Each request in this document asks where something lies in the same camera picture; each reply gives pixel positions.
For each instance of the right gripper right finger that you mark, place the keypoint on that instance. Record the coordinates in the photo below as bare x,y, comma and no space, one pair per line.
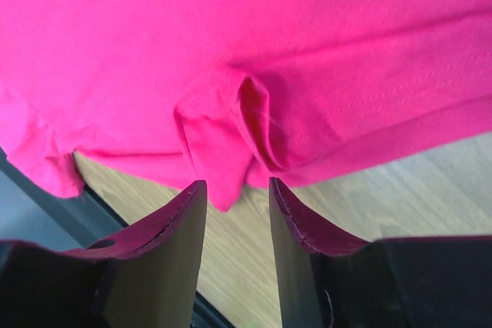
328,277

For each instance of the pink t shirt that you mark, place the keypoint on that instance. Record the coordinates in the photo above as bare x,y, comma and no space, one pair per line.
235,92

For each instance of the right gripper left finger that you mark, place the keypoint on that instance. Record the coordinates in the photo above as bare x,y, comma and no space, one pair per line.
145,275

